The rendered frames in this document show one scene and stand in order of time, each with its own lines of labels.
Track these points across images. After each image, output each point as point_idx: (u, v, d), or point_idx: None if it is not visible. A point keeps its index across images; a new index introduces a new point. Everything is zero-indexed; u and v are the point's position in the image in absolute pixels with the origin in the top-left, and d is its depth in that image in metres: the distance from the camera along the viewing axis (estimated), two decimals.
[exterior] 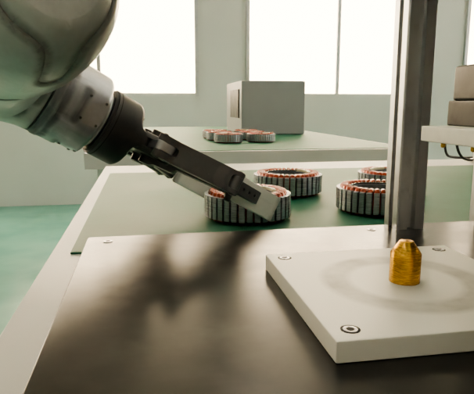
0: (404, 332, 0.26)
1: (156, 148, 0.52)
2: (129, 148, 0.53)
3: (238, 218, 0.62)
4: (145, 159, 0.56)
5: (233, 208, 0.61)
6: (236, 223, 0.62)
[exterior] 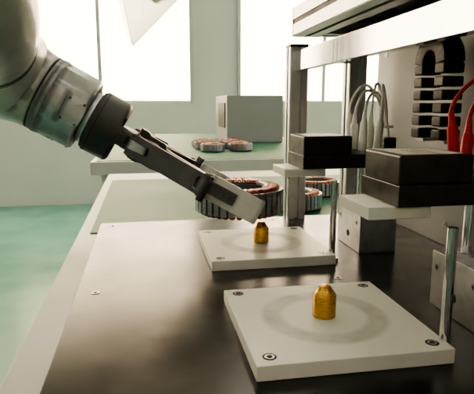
0: (242, 259, 0.59)
1: (127, 148, 0.56)
2: (109, 145, 0.58)
3: (215, 212, 0.62)
4: None
5: (209, 201, 0.61)
6: (213, 216, 0.62)
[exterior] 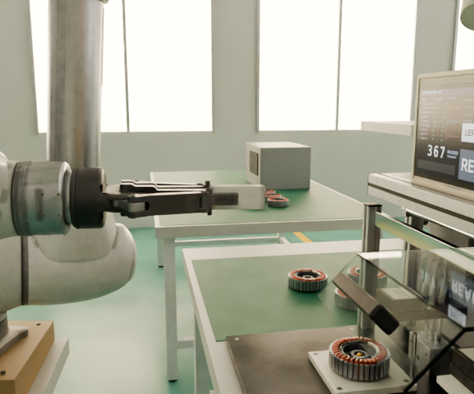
0: (355, 389, 0.88)
1: (131, 211, 0.57)
2: (99, 216, 0.60)
3: (348, 374, 0.91)
4: (127, 213, 0.62)
5: (345, 367, 0.91)
6: (346, 377, 0.91)
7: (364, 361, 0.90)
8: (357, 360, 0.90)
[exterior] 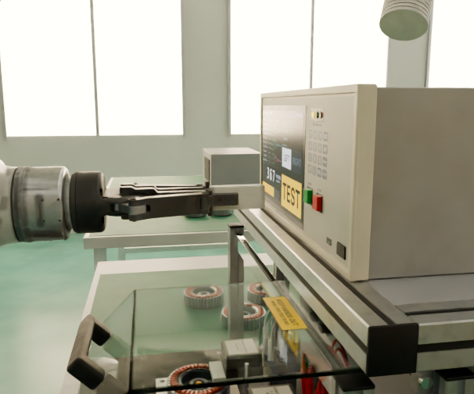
0: None
1: (132, 214, 0.57)
2: (100, 220, 0.60)
3: None
4: (127, 216, 0.62)
5: None
6: None
7: (195, 393, 0.87)
8: (187, 392, 0.87)
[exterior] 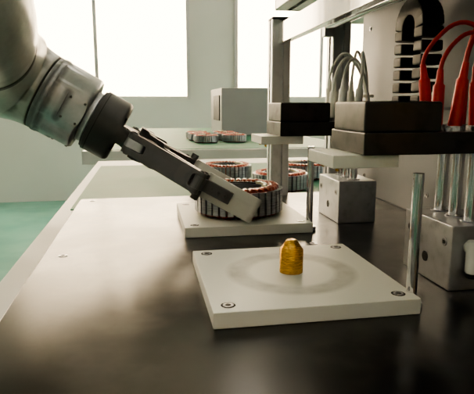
0: (217, 226, 0.58)
1: (124, 145, 0.55)
2: (109, 145, 0.58)
3: (214, 211, 0.62)
4: None
5: (208, 200, 0.61)
6: (213, 216, 0.62)
7: None
8: None
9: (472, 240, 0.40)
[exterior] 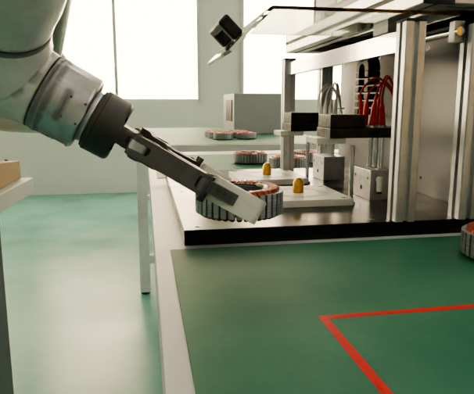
0: (257, 179, 1.08)
1: (129, 147, 0.55)
2: (110, 145, 0.58)
3: (215, 213, 0.62)
4: (132, 155, 0.60)
5: (209, 202, 0.61)
6: (213, 218, 0.62)
7: None
8: None
9: (379, 177, 0.90)
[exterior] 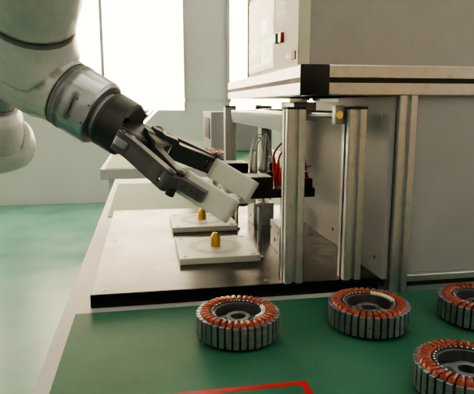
0: (188, 227, 1.17)
1: (113, 142, 0.61)
2: (111, 142, 0.64)
3: (206, 336, 0.67)
4: None
5: (199, 326, 0.66)
6: (204, 340, 0.67)
7: (222, 322, 0.65)
8: (213, 319, 0.65)
9: None
